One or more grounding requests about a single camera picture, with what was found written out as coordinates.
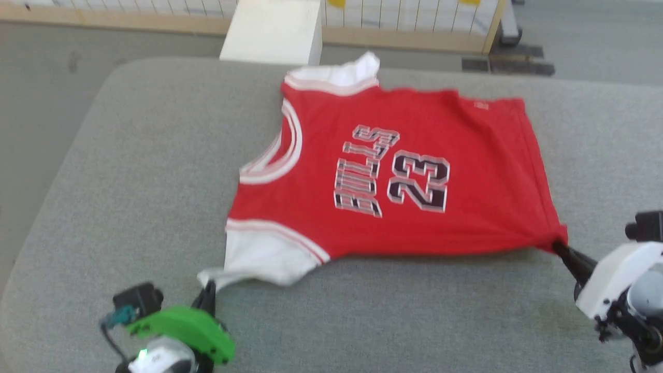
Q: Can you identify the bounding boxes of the white square box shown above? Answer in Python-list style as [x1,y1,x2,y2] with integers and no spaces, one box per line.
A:
[220,0,323,67]

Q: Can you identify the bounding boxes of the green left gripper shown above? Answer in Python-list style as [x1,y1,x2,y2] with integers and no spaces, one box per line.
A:
[126,280,236,365]

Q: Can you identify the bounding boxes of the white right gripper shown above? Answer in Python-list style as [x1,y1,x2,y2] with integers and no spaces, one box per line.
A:
[552,240,663,323]

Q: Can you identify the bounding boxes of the lemon print partition panel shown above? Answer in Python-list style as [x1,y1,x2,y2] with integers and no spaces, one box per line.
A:
[0,0,507,55]

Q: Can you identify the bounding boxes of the black floor mats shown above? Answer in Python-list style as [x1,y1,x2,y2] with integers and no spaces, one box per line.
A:
[461,44,556,77]

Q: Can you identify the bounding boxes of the grey metal partition foot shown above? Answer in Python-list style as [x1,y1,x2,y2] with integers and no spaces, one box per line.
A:
[499,0,523,47]

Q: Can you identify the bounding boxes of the grey fabric sofa cushion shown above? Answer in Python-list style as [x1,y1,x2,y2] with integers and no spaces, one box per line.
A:
[0,56,663,373]

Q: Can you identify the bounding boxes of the red basketball jersey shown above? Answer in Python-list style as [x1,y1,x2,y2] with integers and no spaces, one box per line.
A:
[197,51,569,291]

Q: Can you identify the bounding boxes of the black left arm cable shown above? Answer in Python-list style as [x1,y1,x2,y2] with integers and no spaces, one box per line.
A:
[99,306,138,366]

